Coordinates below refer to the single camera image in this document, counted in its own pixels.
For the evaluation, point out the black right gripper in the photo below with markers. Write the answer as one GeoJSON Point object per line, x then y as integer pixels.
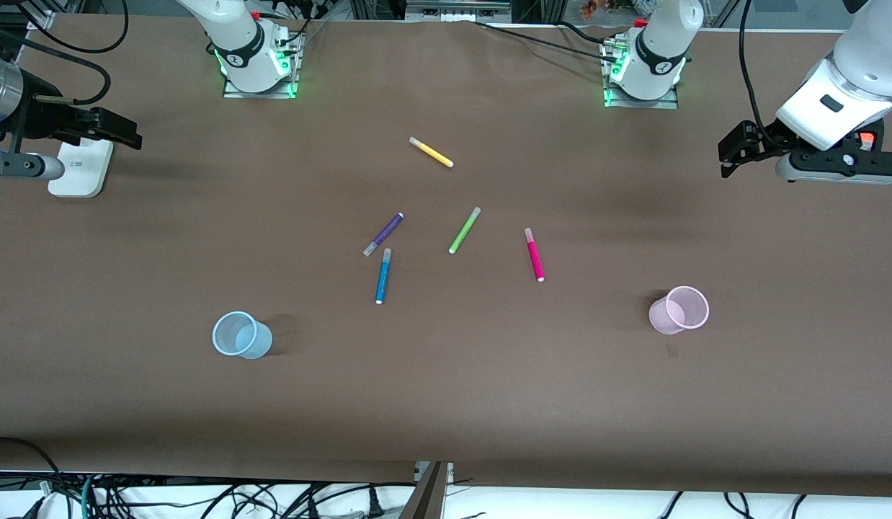
{"type": "Point", "coordinates": [42, 113]}

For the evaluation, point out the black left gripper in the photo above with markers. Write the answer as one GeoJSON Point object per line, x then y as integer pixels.
{"type": "Point", "coordinates": [764, 137]}

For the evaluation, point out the pink marker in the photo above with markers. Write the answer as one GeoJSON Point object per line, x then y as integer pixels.
{"type": "Point", "coordinates": [534, 256]}

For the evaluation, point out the blue marker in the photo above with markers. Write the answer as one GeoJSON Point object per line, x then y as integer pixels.
{"type": "Point", "coordinates": [382, 277]}

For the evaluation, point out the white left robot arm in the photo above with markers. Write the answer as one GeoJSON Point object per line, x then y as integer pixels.
{"type": "Point", "coordinates": [842, 72]}

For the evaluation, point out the white plastic stand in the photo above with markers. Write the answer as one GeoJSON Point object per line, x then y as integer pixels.
{"type": "Point", "coordinates": [78, 173]}

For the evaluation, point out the pink plastic cup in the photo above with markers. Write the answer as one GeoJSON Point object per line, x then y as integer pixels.
{"type": "Point", "coordinates": [662, 317]}

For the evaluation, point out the blue plastic cup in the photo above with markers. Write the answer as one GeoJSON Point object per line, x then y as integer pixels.
{"type": "Point", "coordinates": [259, 346]}

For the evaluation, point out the green marker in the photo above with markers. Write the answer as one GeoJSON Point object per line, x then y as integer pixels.
{"type": "Point", "coordinates": [464, 231]}

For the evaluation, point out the purple marker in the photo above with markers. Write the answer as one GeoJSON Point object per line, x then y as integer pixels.
{"type": "Point", "coordinates": [385, 233]}

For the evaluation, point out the yellow marker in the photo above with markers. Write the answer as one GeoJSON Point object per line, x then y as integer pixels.
{"type": "Point", "coordinates": [431, 152]}

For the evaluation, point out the grey metal box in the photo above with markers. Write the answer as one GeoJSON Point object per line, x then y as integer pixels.
{"type": "Point", "coordinates": [457, 10]}

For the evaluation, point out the black power plug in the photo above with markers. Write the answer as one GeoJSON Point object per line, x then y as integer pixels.
{"type": "Point", "coordinates": [375, 503]}

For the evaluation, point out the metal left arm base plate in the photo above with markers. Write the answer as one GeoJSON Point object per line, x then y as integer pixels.
{"type": "Point", "coordinates": [612, 99]}

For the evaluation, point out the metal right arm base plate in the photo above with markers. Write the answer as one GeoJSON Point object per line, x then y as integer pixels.
{"type": "Point", "coordinates": [291, 72]}

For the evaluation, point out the aluminium frame post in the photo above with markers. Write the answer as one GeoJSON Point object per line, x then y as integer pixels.
{"type": "Point", "coordinates": [428, 497]}

